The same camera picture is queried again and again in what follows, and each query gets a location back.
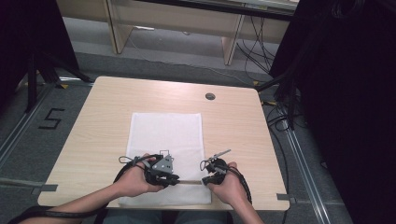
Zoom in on white cloth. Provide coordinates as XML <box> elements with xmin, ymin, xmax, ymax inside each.
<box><xmin>117</xmin><ymin>112</ymin><xmax>213</xmax><ymax>207</ymax></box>

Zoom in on light wooden desk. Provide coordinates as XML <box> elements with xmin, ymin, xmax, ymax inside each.
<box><xmin>55</xmin><ymin>0</ymin><xmax>301</xmax><ymax>66</ymax></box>

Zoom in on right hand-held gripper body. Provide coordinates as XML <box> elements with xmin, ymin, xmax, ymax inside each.
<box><xmin>204</xmin><ymin>148</ymin><xmax>233</xmax><ymax>185</ymax></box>

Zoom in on grey tape strip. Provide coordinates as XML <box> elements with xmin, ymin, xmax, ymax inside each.
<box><xmin>276</xmin><ymin>192</ymin><xmax>297</xmax><ymax>205</ymax></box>
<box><xmin>30</xmin><ymin>183</ymin><xmax>59</xmax><ymax>196</ymax></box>

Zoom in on black metal stand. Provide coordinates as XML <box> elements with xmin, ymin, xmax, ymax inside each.
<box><xmin>255</xmin><ymin>69</ymin><xmax>301</xmax><ymax>131</ymax></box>
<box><xmin>23</xmin><ymin>50</ymin><xmax>95</xmax><ymax>114</ymax></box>

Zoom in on person's legs in jeans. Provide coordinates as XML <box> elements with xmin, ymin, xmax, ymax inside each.
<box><xmin>102</xmin><ymin>209</ymin><xmax>231</xmax><ymax>224</ymax></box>

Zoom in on metal floor rail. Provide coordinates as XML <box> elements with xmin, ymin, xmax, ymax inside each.
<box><xmin>0</xmin><ymin>83</ymin><xmax>54</xmax><ymax>169</ymax></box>
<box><xmin>281</xmin><ymin>120</ymin><xmax>332</xmax><ymax>224</ymax></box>

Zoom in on right hand-held gripper black cable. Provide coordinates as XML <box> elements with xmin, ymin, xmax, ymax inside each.
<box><xmin>199</xmin><ymin>159</ymin><xmax>254</xmax><ymax>205</ymax></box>

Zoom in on person's left hand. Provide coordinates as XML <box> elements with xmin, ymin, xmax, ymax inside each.
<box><xmin>112</xmin><ymin>152</ymin><xmax>165</xmax><ymax>198</ymax></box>

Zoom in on left hand-held gripper black cable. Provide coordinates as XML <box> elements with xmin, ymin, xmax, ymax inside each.
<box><xmin>7</xmin><ymin>154</ymin><xmax>164</xmax><ymax>224</ymax></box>

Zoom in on black curtain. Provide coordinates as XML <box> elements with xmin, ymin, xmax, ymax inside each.
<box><xmin>0</xmin><ymin>0</ymin><xmax>80</xmax><ymax>108</ymax></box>
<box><xmin>269</xmin><ymin>0</ymin><xmax>396</xmax><ymax>224</ymax></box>

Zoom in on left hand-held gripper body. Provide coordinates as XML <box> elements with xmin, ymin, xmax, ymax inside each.
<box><xmin>143</xmin><ymin>152</ymin><xmax>176</xmax><ymax>188</ymax></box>

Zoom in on black floor cables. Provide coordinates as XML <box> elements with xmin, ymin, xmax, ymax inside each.
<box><xmin>261</xmin><ymin>98</ymin><xmax>312</xmax><ymax>224</ymax></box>

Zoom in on hand-held gripper black cable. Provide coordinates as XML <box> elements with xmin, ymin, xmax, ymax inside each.
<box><xmin>7</xmin><ymin>154</ymin><xmax>164</xmax><ymax>224</ymax></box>
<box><xmin>199</xmin><ymin>159</ymin><xmax>254</xmax><ymax>205</ymax></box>

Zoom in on person's right hand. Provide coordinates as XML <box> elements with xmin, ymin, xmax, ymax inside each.
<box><xmin>206</xmin><ymin>161</ymin><xmax>248</xmax><ymax>207</ymax></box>

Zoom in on hanging black cables bundle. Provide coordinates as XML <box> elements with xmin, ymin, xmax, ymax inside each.
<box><xmin>235</xmin><ymin>15</ymin><xmax>278</xmax><ymax>82</ymax></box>

